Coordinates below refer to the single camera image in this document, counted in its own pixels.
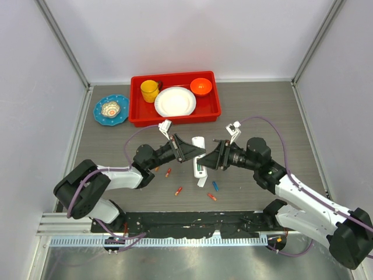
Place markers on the orange bowl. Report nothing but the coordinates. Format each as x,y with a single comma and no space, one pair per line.
201,86

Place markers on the blue battery lower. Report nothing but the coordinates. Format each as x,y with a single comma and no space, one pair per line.
215,186

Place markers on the yellow mug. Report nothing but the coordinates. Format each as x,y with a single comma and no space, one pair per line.
150,90

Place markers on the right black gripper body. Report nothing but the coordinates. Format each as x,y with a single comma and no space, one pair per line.
224,152

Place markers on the slotted cable duct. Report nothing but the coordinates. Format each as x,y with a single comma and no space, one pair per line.
214,241

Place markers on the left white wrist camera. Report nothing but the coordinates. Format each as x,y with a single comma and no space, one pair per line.
164,128

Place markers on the red battery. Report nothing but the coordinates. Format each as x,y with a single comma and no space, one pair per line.
178,191
168,172
211,196

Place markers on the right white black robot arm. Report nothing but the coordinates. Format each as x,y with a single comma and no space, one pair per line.
347,234

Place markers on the small patterned bowl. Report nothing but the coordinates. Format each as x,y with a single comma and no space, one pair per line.
110,109

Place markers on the white paper plate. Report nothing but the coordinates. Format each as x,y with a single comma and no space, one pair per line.
175,102

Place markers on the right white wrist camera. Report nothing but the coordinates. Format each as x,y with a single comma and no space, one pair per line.
234,130

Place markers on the red plastic tray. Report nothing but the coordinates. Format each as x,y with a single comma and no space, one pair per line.
142,114

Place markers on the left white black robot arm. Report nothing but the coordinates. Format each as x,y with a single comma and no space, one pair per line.
81,191

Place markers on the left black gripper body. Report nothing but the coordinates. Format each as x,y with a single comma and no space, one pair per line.
175,146

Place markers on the blue dotted plate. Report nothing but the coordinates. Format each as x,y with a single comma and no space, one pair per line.
120,118

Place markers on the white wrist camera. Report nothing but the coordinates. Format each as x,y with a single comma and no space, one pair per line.
164,128
234,130

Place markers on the white battery cover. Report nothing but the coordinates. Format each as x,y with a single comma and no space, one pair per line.
201,182

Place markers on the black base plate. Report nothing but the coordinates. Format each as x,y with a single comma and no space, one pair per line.
195,225

